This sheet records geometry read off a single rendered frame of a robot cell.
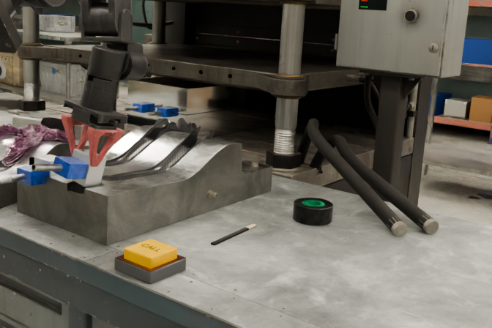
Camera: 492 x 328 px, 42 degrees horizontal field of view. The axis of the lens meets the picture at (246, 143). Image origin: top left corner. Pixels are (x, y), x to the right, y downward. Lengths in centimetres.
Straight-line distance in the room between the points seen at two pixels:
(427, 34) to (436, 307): 86
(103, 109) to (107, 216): 18
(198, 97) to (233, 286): 116
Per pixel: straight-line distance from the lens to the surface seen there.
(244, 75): 189
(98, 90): 111
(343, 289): 101
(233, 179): 137
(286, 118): 174
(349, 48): 177
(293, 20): 172
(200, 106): 209
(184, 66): 204
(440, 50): 167
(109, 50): 111
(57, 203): 122
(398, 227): 127
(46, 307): 132
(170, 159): 134
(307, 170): 178
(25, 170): 123
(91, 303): 118
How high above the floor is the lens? 121
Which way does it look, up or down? 12 degrees down
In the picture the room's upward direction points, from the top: 3 degrees clockwise
